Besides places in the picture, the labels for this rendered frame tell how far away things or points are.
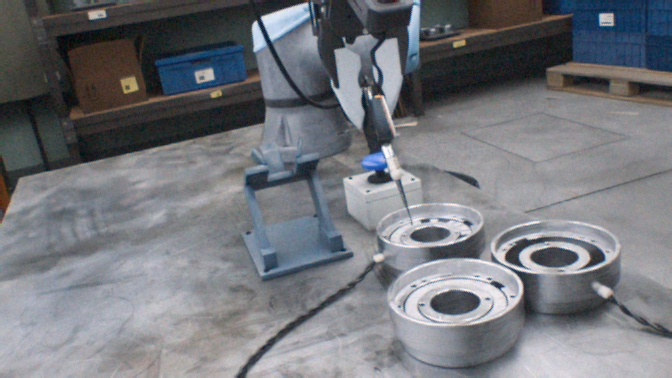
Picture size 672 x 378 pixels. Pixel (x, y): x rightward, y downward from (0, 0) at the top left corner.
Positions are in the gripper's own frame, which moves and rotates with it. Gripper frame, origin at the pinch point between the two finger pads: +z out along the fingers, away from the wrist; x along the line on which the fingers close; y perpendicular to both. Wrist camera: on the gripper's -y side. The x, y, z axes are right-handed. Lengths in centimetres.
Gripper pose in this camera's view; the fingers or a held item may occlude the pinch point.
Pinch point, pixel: (374, 116)
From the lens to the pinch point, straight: 70.6
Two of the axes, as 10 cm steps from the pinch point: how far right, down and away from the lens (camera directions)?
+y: -2.9, -2.8, 9.1
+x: -9.5, 2.3, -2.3
